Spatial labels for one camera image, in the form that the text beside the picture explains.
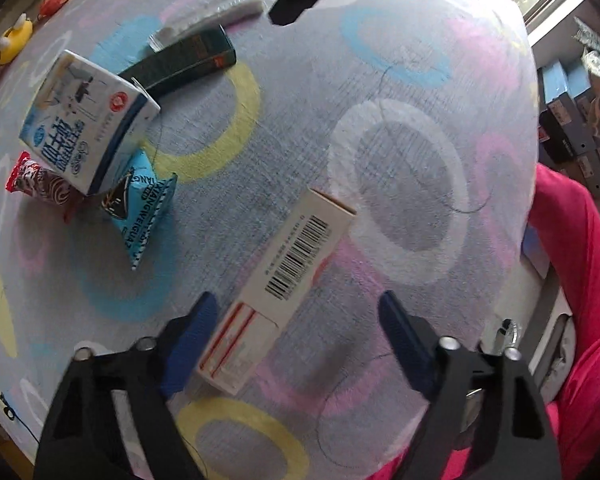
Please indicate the silver foil packet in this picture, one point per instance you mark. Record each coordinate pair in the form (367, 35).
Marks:
(185, 17)

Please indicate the white barcode medicine box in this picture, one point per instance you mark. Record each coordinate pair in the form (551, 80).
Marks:
(274, 290)

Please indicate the red candy wrapper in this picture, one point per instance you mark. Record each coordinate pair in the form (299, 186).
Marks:
(29, 177)

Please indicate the yellow bee plush toy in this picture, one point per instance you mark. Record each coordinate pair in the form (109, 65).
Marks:
(15, 39)

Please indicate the blue snack packet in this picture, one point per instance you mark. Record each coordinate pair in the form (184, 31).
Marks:
(137, 203)

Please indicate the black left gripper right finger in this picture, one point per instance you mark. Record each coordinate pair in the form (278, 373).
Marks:
(485, 417)

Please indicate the dark green box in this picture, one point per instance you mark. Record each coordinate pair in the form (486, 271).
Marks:
(189, 59)

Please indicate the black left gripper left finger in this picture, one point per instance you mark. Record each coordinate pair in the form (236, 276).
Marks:
(82, 438)

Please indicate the stacked cardboard boxes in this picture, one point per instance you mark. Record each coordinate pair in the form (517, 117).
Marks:
(568, 142)

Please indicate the white blue milk carton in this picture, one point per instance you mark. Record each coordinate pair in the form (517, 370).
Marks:
(86, 123)

